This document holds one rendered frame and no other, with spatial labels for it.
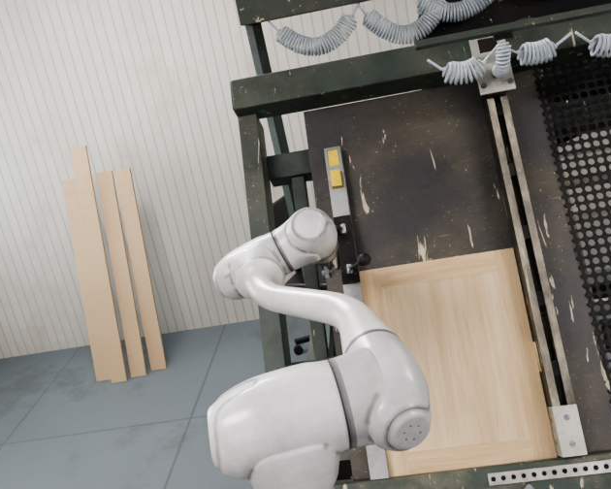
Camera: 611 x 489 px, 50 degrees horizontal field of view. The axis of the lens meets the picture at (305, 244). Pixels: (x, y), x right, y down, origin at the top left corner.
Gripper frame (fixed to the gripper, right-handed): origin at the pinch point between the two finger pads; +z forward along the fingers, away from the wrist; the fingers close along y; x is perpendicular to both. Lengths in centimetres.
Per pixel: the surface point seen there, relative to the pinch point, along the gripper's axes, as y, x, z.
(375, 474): 56, 3, 12
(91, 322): -43, -195, 260
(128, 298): -55, -165, 256
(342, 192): -23.4, 5.5, 11.5
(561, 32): -58, 74, 6
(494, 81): -47, 53, 5
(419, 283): 6.4, 23.2, 13.9
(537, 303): 17, 53, 8
